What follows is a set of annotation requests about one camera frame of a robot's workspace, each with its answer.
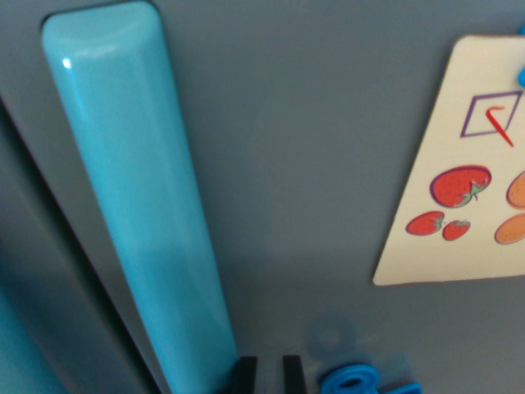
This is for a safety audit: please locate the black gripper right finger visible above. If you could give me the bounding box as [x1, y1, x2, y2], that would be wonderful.
[282, 355, 307, 394]

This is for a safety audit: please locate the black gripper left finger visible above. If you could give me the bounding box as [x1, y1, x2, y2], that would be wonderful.
[227, 355, 258, 394]

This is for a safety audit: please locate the grey fridge door with magnets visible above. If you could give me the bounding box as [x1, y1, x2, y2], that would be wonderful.
[0, 0, 525, 394]

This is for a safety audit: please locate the grey fridge door with display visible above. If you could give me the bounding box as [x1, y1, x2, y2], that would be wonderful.
[0, 94, 163, 394]

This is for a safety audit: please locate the blue clip magnet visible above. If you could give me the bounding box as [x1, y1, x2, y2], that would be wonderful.
[319, 364, 423, 394]
[515, 24, 525, 88]

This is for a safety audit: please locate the cream fruit picture list card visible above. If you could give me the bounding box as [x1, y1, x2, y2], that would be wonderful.
[372, 34, 525, 287]

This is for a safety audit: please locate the teal handle of magnet door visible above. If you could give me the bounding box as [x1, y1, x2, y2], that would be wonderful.
[40, 2, 240, 394]

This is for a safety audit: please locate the teal handle of display door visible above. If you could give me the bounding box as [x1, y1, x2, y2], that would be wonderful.
[0, 286, 65, 394]

